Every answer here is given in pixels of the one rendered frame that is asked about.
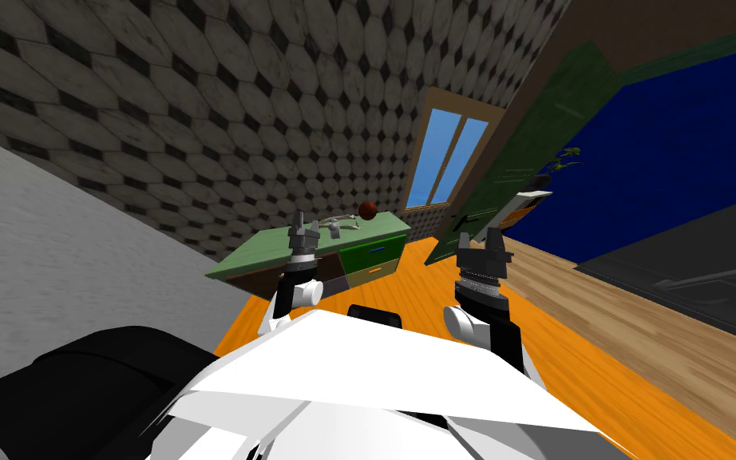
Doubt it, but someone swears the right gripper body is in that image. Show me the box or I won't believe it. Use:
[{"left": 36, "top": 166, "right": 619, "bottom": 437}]
[{"left": 455, "top": 248, "right": 514, "bottom": 281}]

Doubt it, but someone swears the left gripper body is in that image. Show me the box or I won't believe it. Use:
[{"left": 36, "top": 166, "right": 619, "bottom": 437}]
[{"left": 286, "top": 228, "right": 322, "bottom": 260}]

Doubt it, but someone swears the white shelf with plant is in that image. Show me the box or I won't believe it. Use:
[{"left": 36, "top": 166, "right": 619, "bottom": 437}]
[{"left": 473, "top": 145, "right": 584, "bottom": 245}]

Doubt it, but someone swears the green desk with drawers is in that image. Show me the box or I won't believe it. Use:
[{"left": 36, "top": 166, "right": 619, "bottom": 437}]
[{"left": 204, "top": 200, "right": 411, "bottom": 301}]

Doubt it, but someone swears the dark green door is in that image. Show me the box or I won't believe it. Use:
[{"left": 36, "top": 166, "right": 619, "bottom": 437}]
[{"left": 424, "top": 41, "right": 622, "bottom": 267}]

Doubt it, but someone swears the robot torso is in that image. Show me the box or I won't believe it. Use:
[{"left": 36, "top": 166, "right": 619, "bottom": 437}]
[{"left": 148, "top": 304, "right": 632, "bottom": 460}]

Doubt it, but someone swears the dark grey low furniture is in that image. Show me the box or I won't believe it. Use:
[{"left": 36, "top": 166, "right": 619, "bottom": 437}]
[{"left": 573, "top": 188, "right": 736, "bottom": 354}]

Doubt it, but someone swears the window with tan frame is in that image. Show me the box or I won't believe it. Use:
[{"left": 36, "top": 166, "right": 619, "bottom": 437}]
[{"left": 399, "top": 86, "right": 507, "bottom": 215}]

